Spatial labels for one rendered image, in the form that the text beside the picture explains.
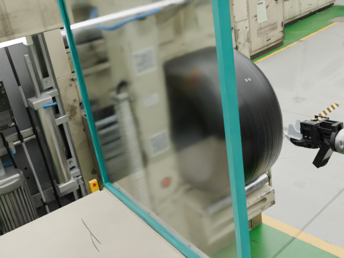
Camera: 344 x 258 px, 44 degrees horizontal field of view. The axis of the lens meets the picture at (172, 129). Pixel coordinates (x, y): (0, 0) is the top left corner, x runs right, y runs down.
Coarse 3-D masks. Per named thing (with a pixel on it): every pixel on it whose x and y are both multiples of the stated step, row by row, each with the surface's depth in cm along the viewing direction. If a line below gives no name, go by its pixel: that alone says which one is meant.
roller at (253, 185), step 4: (260, 176) 170; (264, 176) 170; (268, 176) 171; (256, 180) 168; (260, 180) 169; (264, 180) 170; (268, 180) 171; (248, 184) 166; (252, 184) 167; (256, 184) 168; (260, 184) 169; (248, 188) 166; (252, 188) 167; (256, 188) 169; (248, 192) 166
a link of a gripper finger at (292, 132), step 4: (292, 124) 132; (288, 128) 134; (292, 128) 132; (284, 132) 138; (288, 132) 134; (292, 132) 133; (296, 132) 131; (288, 136) 134; (292, 136) 133; (296, 136) 132; (300, 136) 130
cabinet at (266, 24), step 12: (252, 0) 583; (264, 0) 600; (276, 0) 620; (252, 12) 588; (264, 12) 607; (276, 12) 627; (252, 24) 594; (264, 24) 613; (276, 24) 634; (252, 36) 600; (264, 36) 620; (276, 36) 641; (252, 48) 606; (264, 48) 627; (276, 48) 651
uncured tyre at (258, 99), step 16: (240, 64) 147; (240, 80) 143; (256, 80) 145; (240, 96) 140; (256, 96) 143; (272, 96) 146; (240, 112) 138; (256, 112) 142; (272, 112) 145; (240, 128) 138; (256, 128) 142; (272, 128) 146; (256, 144) 143; (272, 144) 148; (256, 160) 146; (272, 160) 154; (256, 176) 156
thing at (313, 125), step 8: (312, 120) 128; (320, 120) 127; (328, 120) 124; (304, 128) 127; (312, 128) 124; (320, 128) 123; (328, 128) 123; (336, 128) 119; (304, 136) 128; (312, 136) 125; (320, 136) 125; (328, 136) 122; (312, 144) 126; (320, 144) 126
